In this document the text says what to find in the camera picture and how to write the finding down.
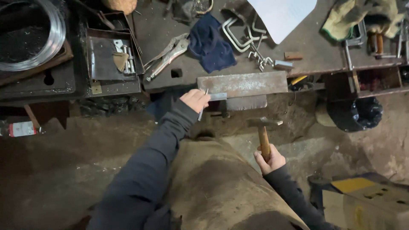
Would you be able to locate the small flat metal strip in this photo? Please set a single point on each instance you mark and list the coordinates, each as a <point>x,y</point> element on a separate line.
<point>218,96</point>

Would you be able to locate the dark blue cloth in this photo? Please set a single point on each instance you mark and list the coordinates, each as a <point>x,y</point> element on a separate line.
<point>211,44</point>

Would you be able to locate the rusty metal tray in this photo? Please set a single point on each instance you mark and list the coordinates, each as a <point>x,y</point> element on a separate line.
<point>111,60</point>

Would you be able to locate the silver metal hinge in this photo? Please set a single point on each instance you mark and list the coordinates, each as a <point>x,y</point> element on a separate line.
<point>125,57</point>

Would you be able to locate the steel clamp frame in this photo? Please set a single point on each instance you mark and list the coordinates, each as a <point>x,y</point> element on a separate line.
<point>353,46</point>

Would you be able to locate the thin metal rod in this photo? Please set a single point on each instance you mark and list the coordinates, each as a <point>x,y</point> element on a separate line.
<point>202,108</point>

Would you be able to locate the small brown wooden block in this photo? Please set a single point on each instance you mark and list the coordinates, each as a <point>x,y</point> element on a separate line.
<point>293,55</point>

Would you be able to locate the white paper sheet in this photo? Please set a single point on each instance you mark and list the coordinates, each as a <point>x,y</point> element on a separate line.
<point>282,17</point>

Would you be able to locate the small metal hook piece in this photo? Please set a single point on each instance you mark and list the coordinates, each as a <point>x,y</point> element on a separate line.
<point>260,59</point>

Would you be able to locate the cardboard box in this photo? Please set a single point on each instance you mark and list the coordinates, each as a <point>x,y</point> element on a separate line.
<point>367,201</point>

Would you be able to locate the red white bottle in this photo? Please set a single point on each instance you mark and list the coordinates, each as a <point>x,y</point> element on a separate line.
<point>20,129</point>

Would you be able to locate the yellow work gloves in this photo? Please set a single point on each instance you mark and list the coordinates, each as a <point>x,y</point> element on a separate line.
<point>361,19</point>

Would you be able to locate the rusty steel anvil block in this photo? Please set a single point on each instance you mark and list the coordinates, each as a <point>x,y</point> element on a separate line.
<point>242,87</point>

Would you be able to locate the brown triangular leather scrap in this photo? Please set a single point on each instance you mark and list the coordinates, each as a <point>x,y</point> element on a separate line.
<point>120,60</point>

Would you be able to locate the small metal block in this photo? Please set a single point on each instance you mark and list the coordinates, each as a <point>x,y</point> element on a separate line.
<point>283,64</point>

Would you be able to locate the person's left fingers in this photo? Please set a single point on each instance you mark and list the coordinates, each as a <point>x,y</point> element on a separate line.
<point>202,98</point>

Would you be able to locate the person's right hand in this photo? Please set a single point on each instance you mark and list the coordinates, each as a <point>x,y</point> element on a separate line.
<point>270,161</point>

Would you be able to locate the black plastic bag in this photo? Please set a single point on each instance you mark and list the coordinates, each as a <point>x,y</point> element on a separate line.
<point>356,113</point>

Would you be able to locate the person's left hand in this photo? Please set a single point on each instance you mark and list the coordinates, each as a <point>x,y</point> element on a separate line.
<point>195,99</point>

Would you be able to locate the silver locking pliers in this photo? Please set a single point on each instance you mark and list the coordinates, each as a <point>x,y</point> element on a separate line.
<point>167,55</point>

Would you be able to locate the bent steel rod bracket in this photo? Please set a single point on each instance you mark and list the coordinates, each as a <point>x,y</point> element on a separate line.
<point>239,36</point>

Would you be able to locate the person's brown apron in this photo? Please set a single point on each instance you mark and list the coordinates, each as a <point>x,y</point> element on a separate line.
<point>220,188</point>

